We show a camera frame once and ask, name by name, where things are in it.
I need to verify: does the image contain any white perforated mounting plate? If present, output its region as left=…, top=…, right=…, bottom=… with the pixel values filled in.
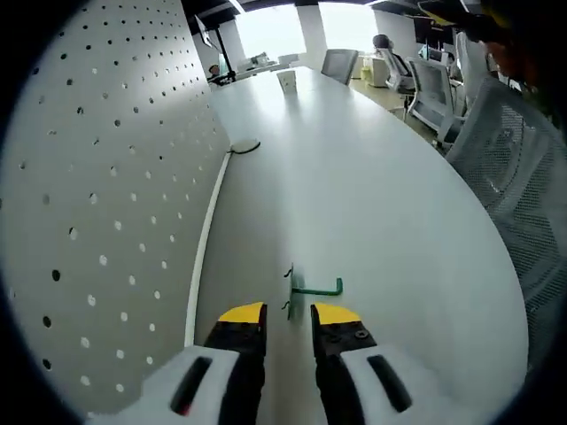
left=0, top=0, right=234, bottom=420

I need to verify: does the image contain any white mesh office chair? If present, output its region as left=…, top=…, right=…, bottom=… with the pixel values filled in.
left=445, top=74, right=567, bottom=373

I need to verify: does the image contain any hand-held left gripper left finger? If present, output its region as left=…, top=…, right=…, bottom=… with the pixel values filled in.
left=86, top=301, right=269, bottom=425

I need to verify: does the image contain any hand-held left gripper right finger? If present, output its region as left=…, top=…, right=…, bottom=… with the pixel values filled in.
left=309, top=302, right=470, bottom=425

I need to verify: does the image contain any green hook assembly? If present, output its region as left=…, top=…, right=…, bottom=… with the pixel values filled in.
left=282, top=263, right=345, bottom=321

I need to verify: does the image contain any person's right hand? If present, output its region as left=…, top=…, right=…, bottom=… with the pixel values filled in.
left=485, top=26, right=540, bottom=92

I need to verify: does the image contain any black tripod stand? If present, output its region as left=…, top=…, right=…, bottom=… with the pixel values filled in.
left=194, top=12, right=238, bottom=88

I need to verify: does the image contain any grey office chair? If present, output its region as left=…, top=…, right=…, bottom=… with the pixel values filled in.
left=321, top=48, right=359, bottom=85

